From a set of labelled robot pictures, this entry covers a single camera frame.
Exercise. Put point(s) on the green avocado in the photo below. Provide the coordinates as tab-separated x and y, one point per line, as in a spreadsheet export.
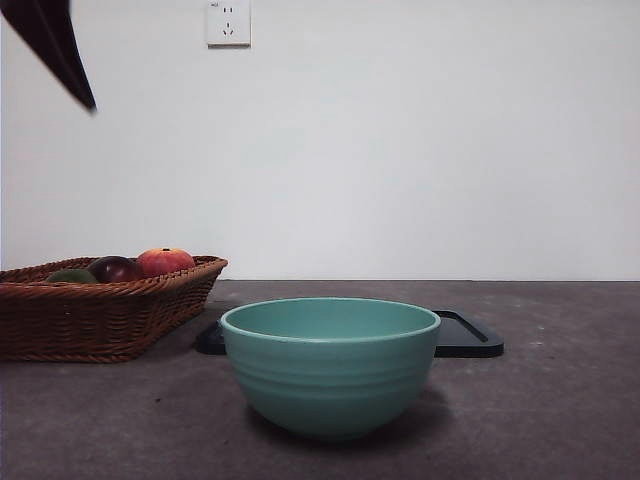
72	276

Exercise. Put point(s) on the teal ribbed bowl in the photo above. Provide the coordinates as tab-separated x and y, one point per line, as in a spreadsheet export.
330	380

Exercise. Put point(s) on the brown wicker basket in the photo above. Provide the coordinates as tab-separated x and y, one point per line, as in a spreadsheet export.
100	320

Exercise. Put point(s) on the black rectangular tray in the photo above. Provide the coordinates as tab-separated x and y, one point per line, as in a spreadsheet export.
470	345

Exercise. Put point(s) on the dark red apple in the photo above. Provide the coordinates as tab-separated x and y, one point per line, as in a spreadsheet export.
114	269

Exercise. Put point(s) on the red yellow apple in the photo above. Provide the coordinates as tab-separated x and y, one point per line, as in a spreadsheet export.
165	261

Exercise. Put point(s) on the white wall socket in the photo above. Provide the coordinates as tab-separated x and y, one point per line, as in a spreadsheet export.
229	25

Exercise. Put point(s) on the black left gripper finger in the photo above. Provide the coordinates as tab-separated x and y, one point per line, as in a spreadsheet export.
55	45

